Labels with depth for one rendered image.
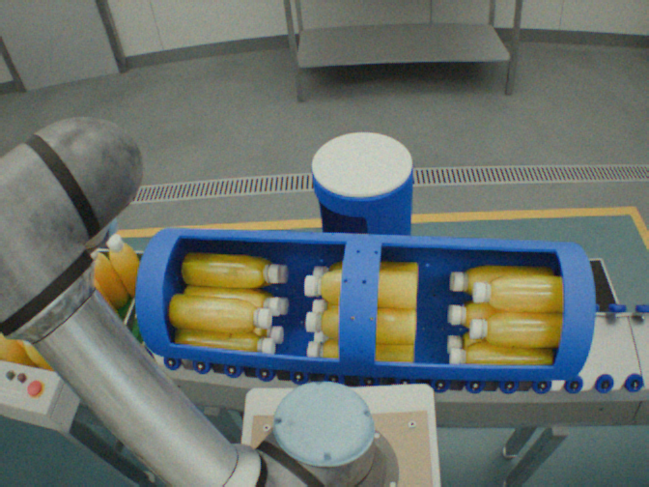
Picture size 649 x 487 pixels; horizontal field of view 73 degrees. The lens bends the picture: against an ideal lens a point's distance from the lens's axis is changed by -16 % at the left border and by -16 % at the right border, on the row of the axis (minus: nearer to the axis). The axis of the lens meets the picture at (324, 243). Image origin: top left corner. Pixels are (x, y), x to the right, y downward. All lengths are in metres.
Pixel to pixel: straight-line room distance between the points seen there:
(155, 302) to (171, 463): 0.53
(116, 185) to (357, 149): 1.08
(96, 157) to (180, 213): 2.55
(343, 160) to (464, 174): 1.65
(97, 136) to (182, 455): 0.31
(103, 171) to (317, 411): 0.35
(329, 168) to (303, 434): 0.95
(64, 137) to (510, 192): 2.68
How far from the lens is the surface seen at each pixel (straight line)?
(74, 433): 1.36
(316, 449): 0.59
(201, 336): 1.08
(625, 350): 1.30
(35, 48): 5.11
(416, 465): 0.82
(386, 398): 0.87
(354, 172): 1.40
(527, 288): 0.97
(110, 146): 0.48
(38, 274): 0.45
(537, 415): 1.22
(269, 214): 2.83
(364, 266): 0.92
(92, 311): 0.48
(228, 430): 1.59
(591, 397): 1.21
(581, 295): 0.96
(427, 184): 2.93
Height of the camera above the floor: 1.94
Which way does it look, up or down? 48 degrees down
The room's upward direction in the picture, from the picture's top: 8 degrees counter-clockwise
